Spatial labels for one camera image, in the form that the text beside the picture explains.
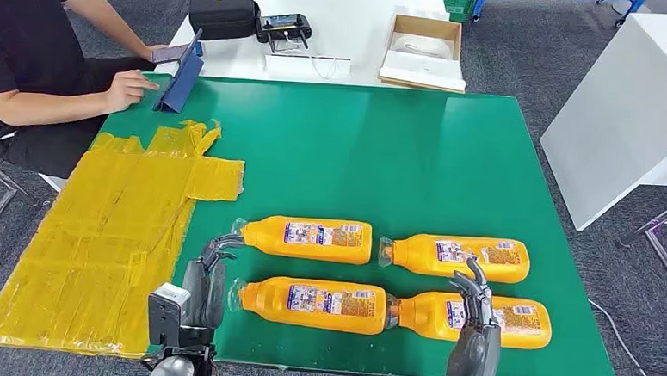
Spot person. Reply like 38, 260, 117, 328
0, 0, 174, 184

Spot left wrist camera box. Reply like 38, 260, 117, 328
145, 281, 194, 350

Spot open cardboard box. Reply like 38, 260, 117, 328
376, 12, 470, 96

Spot green plastic crate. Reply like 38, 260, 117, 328
430, 0, 480, 24

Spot black zip case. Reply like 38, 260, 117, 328
187, 0, 259, 44

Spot white charging cable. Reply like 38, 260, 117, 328
281, 30, 343, 81

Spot person's right hand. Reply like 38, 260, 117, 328
104, 68, 162, 116

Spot white flat box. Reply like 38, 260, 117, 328
262, 52, 353, 80

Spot white round item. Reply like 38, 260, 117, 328
391, 33, 454, 60

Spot black remote controller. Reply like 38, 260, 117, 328
253, 11, 314, 55

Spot yellow taped sheet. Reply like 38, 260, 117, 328
0, 108, 248, 366

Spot person's left hand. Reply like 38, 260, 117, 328
143, 42, 171, 64

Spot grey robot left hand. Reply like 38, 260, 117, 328
180, 231, 248, 334

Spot white side table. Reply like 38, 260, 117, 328
535, 7, 667, 237

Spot dark smartphone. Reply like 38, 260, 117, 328
150, 40, 204, 66

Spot tablet in blue case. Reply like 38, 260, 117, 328
152, 26, 207, 115

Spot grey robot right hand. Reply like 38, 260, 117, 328
442, 256, 506, 376

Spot white desk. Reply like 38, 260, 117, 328
153, 0, 470, 93

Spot green table board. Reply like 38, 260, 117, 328
84, 70, 637, 376

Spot orange detergent bottle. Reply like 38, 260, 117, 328
227, 273, 390, 337
383, 287, 555, 352
377, 230, 533, 287
229, 212, 375, 267

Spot metal table legs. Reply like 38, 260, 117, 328
613, 184, 667, 311

